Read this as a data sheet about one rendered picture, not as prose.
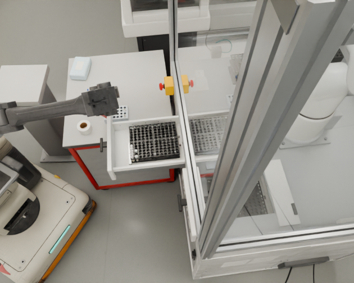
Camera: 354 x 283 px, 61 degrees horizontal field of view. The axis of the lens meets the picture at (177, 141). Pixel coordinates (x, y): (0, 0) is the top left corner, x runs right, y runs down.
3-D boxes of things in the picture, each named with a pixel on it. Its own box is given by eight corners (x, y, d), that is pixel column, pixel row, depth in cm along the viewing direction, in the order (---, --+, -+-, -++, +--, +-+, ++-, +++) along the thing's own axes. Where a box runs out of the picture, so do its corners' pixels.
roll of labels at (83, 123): (87, 121, 161) (85, 117, 157) (95, 129, 158) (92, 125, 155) (76, 129, 159) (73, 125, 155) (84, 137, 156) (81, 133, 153)
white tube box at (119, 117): (105, 123, 160) (103, 119, 157) (105, 110, 164) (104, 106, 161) (128, 122, 161) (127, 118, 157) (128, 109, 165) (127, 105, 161)
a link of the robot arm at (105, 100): (94, 85, 87) (103, 118, 89) (116, 81, 99) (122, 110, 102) (-21, 107, 100) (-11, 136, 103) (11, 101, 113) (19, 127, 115)
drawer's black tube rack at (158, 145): (132, 165, 140) (130, 159, 134) (130, 133, 148) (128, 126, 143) (180, 160, 141) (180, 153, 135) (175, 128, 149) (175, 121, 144)
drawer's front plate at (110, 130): (112, 180, 138) (107, 170, 128) (111, 127, 152) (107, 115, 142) (116, 180, 138) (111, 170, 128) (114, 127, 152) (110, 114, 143)
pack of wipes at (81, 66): (86, 81, 175) (84, 75, 171) (70, 80, 175) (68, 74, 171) (92, 62, 182) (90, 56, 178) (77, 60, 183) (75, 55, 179)
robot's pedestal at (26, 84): (40, 162, 233) (-15, 104, 167) (48, 129, 248) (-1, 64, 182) (79, 161, 233) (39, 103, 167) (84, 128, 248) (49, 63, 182)
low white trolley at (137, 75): (97, 196, 220) (62, 146, 154) (98, 124, 250) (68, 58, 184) (176, 186, 223) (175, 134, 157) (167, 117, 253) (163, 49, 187)
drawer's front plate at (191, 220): (191, 242, 124) (192, 236, 115) (182, 177, 138) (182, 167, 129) (195, 241, 124) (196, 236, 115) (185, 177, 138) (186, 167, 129)
